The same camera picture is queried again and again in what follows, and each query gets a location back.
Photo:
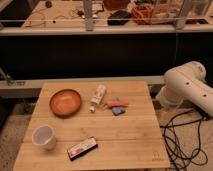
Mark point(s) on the orange ceramic bowl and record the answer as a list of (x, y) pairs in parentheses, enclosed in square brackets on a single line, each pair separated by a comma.
[(65, 102)]

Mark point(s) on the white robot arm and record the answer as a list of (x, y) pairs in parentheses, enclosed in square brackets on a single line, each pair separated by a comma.
[(187, 82)]

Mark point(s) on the white tube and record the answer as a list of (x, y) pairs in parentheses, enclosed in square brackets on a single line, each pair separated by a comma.
[(97, 97)]

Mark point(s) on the orange carrot toy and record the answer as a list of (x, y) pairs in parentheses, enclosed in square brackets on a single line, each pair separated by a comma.
[(111, 104)]

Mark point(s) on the blue sponge block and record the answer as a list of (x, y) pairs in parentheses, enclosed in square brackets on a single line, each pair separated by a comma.
[(118, 110)]

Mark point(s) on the black and white box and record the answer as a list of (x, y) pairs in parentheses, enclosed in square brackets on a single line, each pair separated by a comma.
[(81, 148)]

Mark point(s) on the orange basket on shelf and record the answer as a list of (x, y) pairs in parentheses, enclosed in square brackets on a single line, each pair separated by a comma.
[(141, 15)]

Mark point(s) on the white plastic cup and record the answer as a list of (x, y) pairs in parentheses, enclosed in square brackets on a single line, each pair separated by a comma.
[(44, 137)]

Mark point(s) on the metal clamp at left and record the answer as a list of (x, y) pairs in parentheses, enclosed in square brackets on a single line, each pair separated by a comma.
[(9, 80)]

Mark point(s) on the grey metal post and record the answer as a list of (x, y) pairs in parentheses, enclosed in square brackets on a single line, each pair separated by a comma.
[(87, 4)]

